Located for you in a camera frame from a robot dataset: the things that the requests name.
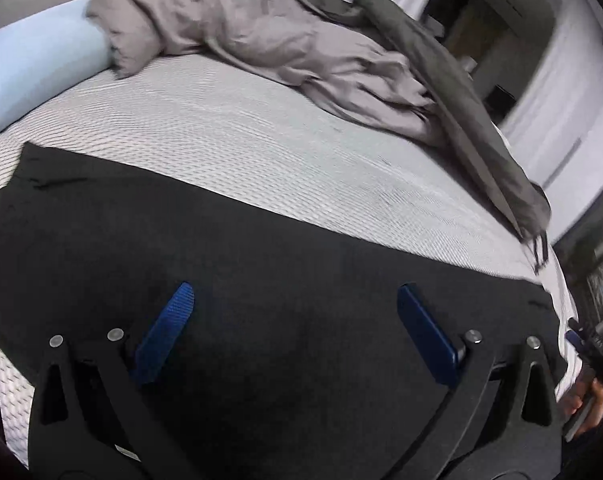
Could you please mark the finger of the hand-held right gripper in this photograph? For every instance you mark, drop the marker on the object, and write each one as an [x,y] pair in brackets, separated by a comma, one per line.
[574,337]

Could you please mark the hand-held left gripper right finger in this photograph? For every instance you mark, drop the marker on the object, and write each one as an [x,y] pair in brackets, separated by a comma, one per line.
[426,335]

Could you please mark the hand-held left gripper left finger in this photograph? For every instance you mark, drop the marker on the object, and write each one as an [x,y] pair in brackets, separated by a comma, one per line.
[166,330]

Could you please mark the black pants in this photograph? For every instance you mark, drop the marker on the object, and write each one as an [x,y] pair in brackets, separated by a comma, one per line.
[281,285]

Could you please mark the person's right hand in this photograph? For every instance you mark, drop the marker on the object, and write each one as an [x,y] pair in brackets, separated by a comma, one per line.
[589,400]

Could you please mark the bed with grey patterned sheet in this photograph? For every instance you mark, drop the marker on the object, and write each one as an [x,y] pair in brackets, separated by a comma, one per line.
[231,135]

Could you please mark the light blue pillow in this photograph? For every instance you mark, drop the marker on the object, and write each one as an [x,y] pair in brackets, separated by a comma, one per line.
[26,60]

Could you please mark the taupe duvet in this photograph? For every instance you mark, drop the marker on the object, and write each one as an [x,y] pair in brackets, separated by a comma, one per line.
[231,25]

